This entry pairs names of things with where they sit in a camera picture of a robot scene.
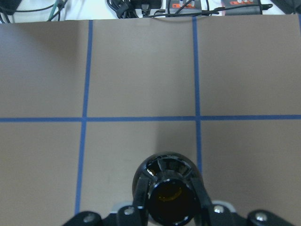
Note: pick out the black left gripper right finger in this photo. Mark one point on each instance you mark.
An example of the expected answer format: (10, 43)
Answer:
(210, 214)

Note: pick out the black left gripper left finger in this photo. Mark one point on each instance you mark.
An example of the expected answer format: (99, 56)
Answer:
(135, 214)

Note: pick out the dark glass wine bottle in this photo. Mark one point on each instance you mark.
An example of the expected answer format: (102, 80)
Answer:
(171, 198)

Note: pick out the brown paper table mat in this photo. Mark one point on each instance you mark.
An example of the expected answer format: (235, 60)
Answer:
(83, 103)

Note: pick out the orange black power strip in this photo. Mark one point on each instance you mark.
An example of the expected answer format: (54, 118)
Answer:
(183, 6)

